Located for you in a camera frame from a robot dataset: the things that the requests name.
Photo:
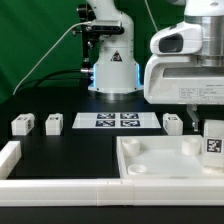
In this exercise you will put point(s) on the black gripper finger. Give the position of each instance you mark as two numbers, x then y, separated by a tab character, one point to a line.
192	112

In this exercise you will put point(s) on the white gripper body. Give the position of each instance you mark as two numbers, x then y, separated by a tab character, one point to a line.
179	80

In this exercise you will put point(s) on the white square tabletop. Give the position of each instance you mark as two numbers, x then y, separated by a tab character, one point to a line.
163	157

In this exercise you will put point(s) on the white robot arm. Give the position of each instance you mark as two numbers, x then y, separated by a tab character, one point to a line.
116	73

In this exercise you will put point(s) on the white fiducial marker sheet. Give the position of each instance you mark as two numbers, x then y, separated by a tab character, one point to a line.
113	120

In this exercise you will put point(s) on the white obstacle fence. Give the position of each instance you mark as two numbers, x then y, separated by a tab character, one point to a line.
102	192

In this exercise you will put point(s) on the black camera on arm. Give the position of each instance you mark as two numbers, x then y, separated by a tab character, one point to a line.
105	27

